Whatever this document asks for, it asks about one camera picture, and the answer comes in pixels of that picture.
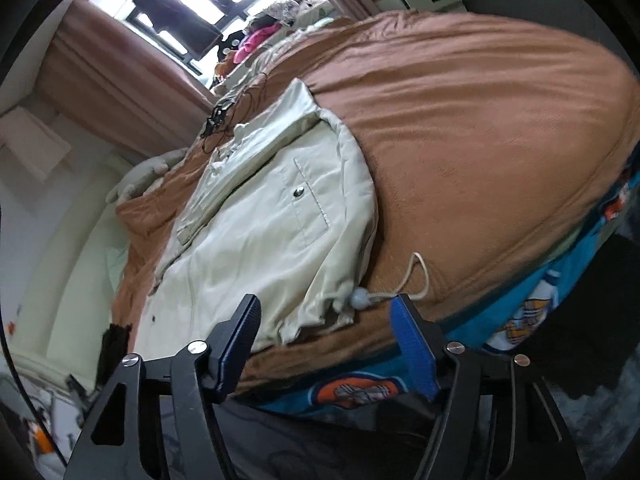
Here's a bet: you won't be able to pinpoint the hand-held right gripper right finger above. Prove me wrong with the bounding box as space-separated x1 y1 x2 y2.
390 292 586 480

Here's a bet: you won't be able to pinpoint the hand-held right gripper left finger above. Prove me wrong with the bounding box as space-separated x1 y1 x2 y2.
62 294 263 480

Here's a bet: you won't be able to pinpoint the white jacket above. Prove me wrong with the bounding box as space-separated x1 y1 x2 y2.
134 78 431 356

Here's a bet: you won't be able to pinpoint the black folded clothes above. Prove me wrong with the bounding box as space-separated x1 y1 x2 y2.
97 324 132 391

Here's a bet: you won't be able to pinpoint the person's right leg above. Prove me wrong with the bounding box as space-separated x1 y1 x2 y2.
220 395 451 480

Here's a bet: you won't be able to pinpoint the light green pillow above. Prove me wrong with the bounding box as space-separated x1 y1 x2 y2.
102 245 131 306

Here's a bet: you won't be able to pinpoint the dark fluffy cloth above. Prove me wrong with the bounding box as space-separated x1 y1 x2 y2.
542 305 631 398

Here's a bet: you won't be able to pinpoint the grey plush toy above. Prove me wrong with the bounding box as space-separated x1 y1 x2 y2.
106 147 188 206

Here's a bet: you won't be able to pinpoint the cream padded headboard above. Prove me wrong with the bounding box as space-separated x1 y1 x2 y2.
0 160 131 361

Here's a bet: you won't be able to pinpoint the brown blanket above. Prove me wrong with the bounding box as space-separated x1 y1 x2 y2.
112 10 636 396

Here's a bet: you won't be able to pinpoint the orange box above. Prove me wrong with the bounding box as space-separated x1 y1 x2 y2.
27 420 53 456

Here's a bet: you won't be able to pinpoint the black plush toy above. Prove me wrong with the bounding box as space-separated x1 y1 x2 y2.
216 30 246 61

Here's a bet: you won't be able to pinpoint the pink plush toy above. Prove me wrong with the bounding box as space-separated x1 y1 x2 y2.
235 22 283 63

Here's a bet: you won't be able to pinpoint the dark hanging coat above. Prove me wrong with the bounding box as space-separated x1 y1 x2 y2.
131 0 224 59

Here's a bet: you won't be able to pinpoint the black cable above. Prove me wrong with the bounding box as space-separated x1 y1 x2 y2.
200 72 266 153

